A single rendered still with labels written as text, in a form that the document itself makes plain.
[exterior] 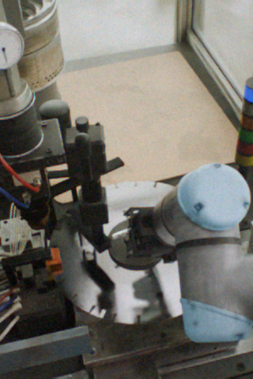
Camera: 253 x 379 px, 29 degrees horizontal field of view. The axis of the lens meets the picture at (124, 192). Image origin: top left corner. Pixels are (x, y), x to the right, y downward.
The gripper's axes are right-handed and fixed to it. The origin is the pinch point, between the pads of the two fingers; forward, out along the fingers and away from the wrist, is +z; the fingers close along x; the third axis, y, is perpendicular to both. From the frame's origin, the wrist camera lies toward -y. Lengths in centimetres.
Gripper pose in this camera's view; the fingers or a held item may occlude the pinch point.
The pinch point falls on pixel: (154, 243)
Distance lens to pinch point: 87.0
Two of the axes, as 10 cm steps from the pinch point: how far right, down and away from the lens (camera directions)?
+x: 0.7, 9.7, -2.5
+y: -9.8, 0.2, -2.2
